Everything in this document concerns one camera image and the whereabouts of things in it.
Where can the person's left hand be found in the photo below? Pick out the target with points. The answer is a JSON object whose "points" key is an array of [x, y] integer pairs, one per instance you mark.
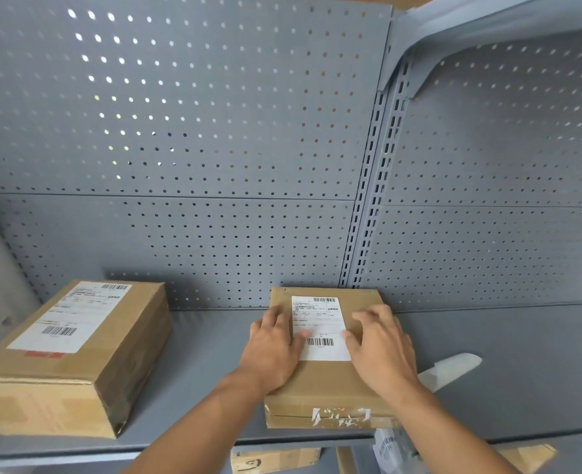
{"points": [[271, 357]]}

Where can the person's right hand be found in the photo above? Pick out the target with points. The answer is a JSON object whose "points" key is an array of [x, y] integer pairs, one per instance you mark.
{"points": [[385, 357]]}

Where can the person's left thumb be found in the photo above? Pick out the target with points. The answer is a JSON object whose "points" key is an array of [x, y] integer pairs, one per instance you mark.
{"points": [[303, 339]]}

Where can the person's right thumb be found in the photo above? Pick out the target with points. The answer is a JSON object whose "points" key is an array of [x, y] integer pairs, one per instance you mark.
{"points": [[353, 344]]}

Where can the small taped cardboard box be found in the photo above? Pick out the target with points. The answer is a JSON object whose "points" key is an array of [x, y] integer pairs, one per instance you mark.
{"points": [[320, 389]]}

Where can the person's left forearm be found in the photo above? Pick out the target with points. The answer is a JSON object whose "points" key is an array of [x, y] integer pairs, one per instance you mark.
{"points": [[199, 429]]}

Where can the person's right forearm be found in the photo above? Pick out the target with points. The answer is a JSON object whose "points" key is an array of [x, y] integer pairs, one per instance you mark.
{"points": [[444, 429]]}

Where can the white plastic strip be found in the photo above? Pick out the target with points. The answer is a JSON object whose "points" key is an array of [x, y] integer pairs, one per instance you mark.
{"points": [[451, 368]]}

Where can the white printed plastic packet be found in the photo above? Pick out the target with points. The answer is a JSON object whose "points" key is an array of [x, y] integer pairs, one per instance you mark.
{"points": [[387, 451]]}

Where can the cardboard box with black print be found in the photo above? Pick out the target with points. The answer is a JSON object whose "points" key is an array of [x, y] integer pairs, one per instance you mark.
{"points": [[276, 461]]}

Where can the grey perforated back panel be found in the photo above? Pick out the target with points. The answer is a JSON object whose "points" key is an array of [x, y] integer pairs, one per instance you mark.
{"points": [[212, 246], [508, 138], [478, 251], [197, 103]]}

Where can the grey metal shelf board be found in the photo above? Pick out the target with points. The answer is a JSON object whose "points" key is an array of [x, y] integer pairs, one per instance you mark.
{"points": [[508, 370]]}

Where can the plain brown cardboard box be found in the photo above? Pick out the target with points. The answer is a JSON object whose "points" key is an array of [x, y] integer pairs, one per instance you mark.
{"points": [[528, 459]]}

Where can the large labelled cardboard box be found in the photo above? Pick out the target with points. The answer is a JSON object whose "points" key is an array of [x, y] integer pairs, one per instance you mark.
{"points": [[59, 385]]}

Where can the grey slotted upright post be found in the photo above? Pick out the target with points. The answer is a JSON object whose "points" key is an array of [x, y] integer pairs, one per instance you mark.
{"points": [[372, 192]]}

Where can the grey metal shelf with bracket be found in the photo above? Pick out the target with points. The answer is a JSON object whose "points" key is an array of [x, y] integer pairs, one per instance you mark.
{"points": [[468, 19]]}

